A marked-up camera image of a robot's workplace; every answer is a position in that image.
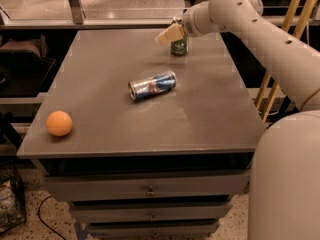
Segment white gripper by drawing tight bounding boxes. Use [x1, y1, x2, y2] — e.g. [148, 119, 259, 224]
[155, 1, 220, 45]

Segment green soda can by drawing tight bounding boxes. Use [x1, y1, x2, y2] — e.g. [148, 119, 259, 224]
[171, 18, 188, 57]

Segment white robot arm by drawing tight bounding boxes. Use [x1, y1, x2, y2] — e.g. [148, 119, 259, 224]
[156, 0, 320, 240]

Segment silver blue energy drink can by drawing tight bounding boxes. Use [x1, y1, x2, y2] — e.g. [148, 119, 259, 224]
[128, 70, 177, 101]

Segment grey drawer cabinet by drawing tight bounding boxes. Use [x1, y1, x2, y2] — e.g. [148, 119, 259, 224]
[16, 27, 268, 240]

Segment orange ball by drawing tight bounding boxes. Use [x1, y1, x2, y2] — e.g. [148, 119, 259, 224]
[46, 111, 73, 137]

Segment dark chair at left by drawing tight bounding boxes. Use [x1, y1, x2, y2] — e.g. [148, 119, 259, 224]
[0, 35, 55, 98]

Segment middle grey drawer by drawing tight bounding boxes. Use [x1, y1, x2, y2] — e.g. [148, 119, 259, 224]
[70, 201, 231, 223]

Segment grey drawer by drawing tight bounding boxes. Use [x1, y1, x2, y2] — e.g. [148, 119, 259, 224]
[70, 201, 231, 223]
[88, 220, 219, 239]
[44, 170, 249, 202]

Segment top grey drawer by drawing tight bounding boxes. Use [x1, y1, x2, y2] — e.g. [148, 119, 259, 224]
[44, 170, 249, 202]

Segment bottom grey drawer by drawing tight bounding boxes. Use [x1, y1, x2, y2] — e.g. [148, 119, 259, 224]
[88, 220, 219, 239]

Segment metal window rail frame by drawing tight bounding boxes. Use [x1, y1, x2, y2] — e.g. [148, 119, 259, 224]
[0, 0, 301, 30]

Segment yellow wooden frame stand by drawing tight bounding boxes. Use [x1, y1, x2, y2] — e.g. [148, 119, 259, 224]
[255, 0, 320, 121]

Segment black floor cable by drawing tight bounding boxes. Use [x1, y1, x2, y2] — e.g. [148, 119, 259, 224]
[36, 195, 68, 240]

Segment black wire basket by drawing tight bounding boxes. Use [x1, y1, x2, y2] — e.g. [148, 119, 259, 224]
[0, 161, 26, 234]

